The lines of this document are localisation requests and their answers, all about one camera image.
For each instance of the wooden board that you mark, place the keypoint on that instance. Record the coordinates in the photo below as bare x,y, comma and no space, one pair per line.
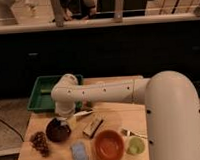
115,116

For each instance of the green cup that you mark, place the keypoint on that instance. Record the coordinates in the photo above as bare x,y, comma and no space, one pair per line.
135,145

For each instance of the wooden block eraser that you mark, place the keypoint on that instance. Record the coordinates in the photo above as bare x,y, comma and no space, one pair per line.
92,126

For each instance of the blue sponge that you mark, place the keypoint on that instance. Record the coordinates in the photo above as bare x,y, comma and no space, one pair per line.
78,151

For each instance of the green plastic tray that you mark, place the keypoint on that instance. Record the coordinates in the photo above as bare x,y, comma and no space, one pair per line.
41,103

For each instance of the white handled brush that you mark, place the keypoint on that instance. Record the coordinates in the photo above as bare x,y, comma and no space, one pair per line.
72,119

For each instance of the brown grape bunch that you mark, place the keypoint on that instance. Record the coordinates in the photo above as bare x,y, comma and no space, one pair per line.
39,143

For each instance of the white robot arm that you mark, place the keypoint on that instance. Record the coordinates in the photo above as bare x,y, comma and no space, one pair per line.
171,102

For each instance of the purple bowl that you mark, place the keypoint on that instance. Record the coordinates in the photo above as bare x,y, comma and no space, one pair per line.
57,132

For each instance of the orange bowl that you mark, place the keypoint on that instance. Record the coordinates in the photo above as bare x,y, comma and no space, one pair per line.
108,145

